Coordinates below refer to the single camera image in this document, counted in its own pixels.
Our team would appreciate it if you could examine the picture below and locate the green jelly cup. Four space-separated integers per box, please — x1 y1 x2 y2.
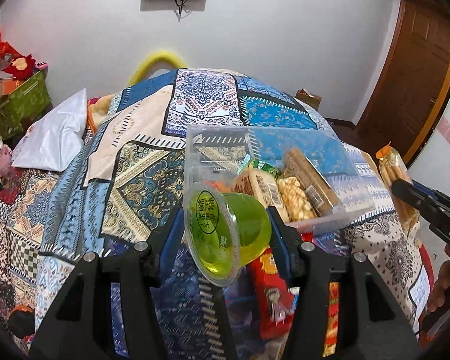
183 182 272 288

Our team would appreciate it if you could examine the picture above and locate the red cartoon snack bag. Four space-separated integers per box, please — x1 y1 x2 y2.
247 247 296 341

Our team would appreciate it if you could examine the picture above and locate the small cardboard box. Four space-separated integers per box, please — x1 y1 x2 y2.
295 88 322 111

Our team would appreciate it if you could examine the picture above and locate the red plush toys pile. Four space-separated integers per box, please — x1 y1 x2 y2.
0 29 48 91

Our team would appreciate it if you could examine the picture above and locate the green storage box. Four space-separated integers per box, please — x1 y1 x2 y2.
0 71 52 140

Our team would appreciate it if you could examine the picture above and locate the person hand holding gripper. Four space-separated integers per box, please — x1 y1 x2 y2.
427 244 450 312

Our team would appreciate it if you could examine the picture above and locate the beige cracker pack barcode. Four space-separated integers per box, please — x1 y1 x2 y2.
231 168 290 223

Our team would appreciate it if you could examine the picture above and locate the red peanut snack bag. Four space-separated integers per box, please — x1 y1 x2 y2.
322 282 340 358

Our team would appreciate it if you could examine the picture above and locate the orange fried snack bag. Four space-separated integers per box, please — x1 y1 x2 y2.
205 180 232 193

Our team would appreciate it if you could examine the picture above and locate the wooden wardrobe with door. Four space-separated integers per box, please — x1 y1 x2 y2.
357 0 450 164

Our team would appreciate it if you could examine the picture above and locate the yellow foam hoop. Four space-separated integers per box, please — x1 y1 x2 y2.
128 49 187 86

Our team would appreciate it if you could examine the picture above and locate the patchwork patterned bedspread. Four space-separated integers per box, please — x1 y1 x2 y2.
0 68 429 359

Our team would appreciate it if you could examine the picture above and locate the small green snack packet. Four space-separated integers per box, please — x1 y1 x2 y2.
244 158 282 180

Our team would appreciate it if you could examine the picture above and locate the puffed twist snack bag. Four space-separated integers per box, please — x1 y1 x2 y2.
277 175 316 222

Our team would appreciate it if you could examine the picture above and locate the clear plastic storage bin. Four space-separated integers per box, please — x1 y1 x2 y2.
184 124 375 234

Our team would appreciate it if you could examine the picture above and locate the long biscuit stick pack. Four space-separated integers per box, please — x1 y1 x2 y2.
283 147 341 216

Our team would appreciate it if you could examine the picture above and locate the white plastic bag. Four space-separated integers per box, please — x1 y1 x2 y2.
12 88 88 172

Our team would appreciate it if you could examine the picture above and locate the clear cracker stick pack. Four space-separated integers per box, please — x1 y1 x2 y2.
374 141 421 239

